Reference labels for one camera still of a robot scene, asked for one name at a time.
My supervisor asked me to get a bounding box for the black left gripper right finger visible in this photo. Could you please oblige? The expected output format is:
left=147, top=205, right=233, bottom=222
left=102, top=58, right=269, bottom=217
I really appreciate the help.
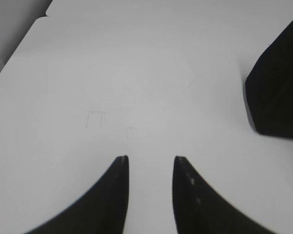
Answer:
left=172, top=156, right=271, bottom=234

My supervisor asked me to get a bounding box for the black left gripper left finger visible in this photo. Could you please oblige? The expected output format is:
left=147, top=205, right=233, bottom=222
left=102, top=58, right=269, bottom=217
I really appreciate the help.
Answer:
left=30, top=156, right=129, bottom=234

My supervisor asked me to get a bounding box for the black fabric bag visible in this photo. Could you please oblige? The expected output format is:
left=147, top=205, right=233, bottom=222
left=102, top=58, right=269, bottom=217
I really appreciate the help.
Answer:
left=245, top=20, right=293, bottom=139

